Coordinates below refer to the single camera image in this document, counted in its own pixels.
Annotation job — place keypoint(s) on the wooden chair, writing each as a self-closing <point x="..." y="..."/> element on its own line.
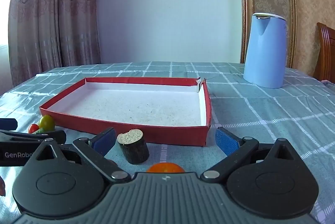
<point x="325" y="56"/>

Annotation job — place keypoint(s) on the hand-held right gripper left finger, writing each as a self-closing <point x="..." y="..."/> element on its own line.
<point x="103" y="140"/>

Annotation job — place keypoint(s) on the blue electric kettle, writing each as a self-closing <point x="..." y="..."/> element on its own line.
<point x="264" y="56"/>

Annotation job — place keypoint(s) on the red cherry tomato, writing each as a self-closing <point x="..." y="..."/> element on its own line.
<point x="33" y="128"/>

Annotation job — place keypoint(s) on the small eggplant piece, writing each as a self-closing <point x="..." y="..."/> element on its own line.
<point x="134" y="150"/>

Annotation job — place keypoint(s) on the red cardboard box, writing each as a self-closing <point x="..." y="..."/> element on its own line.
<point x="130" y="109"/>

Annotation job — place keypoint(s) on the brown patterned curtain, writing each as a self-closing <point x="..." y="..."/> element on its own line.
<point x="52" y="17"/>

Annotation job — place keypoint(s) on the orange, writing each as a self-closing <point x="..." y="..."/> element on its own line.
<point x="165" y="168"/>

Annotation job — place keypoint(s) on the green tomato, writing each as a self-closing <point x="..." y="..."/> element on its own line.
<point x="47" y="122"/>

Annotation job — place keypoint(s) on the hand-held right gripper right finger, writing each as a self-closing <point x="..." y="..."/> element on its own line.
<point x="225" y="141"/>

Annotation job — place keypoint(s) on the person's left hand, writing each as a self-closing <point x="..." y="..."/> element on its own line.
<point x="1" y="187"/>

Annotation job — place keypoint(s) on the teal checked tablecloth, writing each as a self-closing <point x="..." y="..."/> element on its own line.
<point x="261" y="114"/>

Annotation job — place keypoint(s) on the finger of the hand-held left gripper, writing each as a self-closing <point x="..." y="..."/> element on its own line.
<point x="7" y="124"/>
<point x="26" y="136"/>

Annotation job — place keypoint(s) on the green cucumber piece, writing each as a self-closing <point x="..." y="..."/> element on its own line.
<point x="40" y="131"/>

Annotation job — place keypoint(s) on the gold framed wall panel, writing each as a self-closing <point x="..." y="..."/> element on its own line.
<point x="242" y="4"/>

